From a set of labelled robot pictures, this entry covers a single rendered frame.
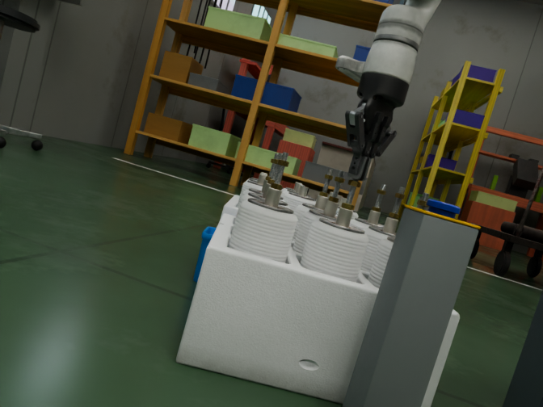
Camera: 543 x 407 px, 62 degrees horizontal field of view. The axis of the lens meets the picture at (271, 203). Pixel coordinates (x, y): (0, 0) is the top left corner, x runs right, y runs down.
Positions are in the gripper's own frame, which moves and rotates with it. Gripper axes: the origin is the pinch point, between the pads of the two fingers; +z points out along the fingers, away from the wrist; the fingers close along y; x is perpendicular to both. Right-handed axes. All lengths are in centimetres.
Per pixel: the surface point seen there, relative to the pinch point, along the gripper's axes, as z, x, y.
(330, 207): 7.9, 7.9, 7.4
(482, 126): -115, 170, 539
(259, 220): 11.8, 6.2, -12.5
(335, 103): -141, 496, 667
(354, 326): 22.9, -8.4, -2.5
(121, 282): 35, 40, -10
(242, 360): 32.1, 2.0, -12.7
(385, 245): 10.8, -6.3, 3.9
